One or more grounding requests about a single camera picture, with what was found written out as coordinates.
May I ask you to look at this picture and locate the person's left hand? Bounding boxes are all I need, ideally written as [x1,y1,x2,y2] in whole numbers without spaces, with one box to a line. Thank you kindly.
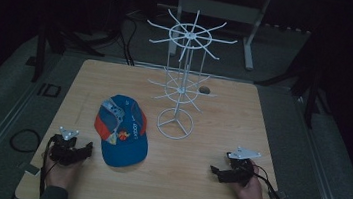
[41,151,84,191]

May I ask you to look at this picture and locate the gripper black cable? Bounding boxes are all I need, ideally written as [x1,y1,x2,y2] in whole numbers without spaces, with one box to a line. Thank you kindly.
[36,137,60,199]
[247,163,302,199]

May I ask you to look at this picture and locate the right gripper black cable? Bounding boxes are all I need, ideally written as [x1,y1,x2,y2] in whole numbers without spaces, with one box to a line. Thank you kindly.
[247,163,302,199]

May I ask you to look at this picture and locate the person's right hand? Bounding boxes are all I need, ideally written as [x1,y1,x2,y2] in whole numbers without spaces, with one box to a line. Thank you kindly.
[229,157,269,199]

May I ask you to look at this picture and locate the black tripod stand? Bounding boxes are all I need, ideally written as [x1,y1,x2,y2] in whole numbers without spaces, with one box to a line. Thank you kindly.
[250,55,338,132]
[24,19,109,91]

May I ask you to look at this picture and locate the white wire display rack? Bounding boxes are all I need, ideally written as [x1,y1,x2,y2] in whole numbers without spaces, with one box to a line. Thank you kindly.
[133,4,241,146]

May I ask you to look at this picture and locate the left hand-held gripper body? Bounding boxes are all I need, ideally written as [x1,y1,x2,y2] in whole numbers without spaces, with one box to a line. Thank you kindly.
[45,124,86,168]

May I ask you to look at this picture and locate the white metal table frame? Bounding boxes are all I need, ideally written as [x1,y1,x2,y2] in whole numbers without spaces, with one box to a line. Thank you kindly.
[167,0,273,73]

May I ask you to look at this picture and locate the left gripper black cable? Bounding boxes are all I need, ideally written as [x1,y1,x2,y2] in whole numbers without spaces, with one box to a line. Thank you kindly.
[36,137,60,199]

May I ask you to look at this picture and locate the black floor cables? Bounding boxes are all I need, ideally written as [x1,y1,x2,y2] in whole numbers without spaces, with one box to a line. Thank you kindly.
[113,12,142,67]

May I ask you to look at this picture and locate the blue and orange baseball cap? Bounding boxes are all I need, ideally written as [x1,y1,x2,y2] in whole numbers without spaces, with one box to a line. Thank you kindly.
[89,91,154,171]

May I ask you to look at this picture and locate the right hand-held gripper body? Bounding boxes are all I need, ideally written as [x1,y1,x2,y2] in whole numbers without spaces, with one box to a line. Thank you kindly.
[221,144,264,187]

